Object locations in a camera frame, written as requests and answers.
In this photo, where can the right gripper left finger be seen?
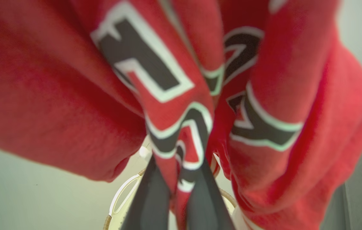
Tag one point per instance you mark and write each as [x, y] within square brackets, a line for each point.
[150, 204]

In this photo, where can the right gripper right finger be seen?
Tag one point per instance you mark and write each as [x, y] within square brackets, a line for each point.
[208, 207]

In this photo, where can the red jersey with black print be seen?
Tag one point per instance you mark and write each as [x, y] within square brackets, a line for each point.
[56, 95]

